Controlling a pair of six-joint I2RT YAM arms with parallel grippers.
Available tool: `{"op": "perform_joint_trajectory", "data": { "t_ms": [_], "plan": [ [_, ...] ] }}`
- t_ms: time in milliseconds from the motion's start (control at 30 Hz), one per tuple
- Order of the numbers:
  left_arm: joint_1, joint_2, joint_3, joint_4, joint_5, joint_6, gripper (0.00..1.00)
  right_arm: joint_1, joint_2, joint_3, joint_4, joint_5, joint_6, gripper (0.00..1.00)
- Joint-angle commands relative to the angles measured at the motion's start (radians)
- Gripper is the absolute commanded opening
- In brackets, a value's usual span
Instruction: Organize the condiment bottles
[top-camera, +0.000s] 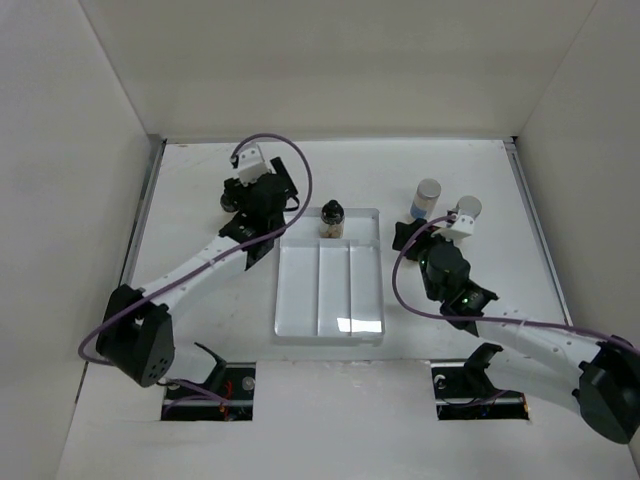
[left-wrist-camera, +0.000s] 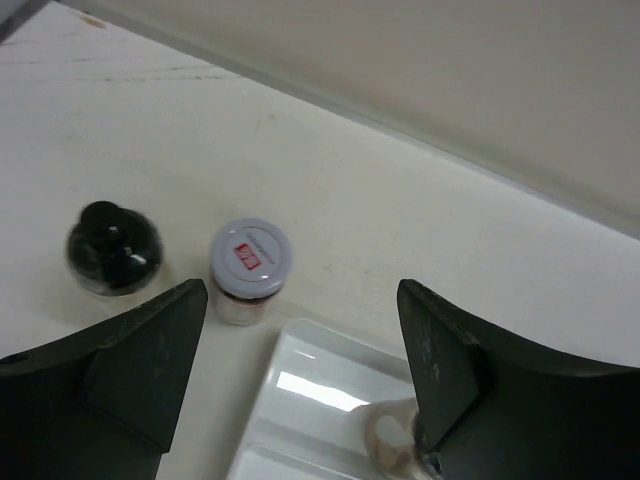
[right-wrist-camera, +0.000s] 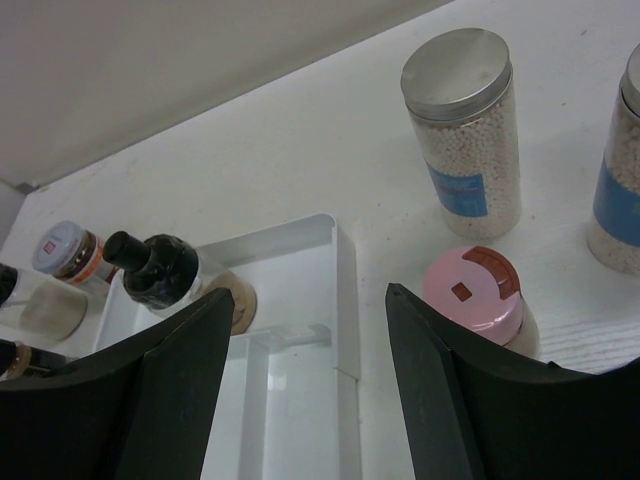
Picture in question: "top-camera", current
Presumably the black round cap jar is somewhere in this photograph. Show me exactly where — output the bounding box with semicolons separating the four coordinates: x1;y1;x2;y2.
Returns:
220;193;238;213

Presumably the aluminium frame rail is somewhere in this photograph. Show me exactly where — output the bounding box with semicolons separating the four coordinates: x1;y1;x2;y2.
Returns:
116;134;167;287
503;137;573;325

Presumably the black round cap bottle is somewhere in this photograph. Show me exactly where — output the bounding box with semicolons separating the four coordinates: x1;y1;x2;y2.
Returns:
319;199;345;239

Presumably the silver cap blue-band bottle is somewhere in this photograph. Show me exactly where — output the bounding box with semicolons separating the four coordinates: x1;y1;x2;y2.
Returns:
456;195;482;219

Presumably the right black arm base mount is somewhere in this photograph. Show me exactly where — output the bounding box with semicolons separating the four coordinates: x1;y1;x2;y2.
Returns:
430;343;529;421

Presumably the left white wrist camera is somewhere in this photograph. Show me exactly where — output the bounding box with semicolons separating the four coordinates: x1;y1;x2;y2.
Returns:
230;142;270;186

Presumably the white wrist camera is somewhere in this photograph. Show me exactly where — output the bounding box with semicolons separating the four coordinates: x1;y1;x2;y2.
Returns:
230;142;270;186
435;211;475;241

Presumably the clear acrylic organizer tray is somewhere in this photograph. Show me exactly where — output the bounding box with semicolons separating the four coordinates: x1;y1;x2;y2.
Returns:
274;208;385;346

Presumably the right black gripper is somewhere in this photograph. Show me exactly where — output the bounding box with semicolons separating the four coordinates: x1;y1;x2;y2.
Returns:
393;218;460;301

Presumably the right aluminium frame rail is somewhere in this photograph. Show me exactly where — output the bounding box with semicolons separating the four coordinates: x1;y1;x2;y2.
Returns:
503;137;573;325

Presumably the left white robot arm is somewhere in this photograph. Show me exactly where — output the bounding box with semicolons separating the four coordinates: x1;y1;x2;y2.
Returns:
96;147;298;399

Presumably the left aluminium frame rail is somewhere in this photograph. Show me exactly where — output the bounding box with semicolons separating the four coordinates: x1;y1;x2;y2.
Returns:
116;134;167;287

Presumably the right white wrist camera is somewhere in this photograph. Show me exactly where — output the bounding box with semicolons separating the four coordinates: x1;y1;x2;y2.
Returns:
435;211;475;241

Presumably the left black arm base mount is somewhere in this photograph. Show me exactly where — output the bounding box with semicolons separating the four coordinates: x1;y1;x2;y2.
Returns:
158;343;257;422

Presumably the silver cap blue bottle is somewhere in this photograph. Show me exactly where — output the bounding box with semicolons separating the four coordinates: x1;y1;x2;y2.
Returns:
409;178;441;219

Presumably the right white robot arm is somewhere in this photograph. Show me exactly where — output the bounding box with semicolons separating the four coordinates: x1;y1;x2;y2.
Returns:
392;214;639;445

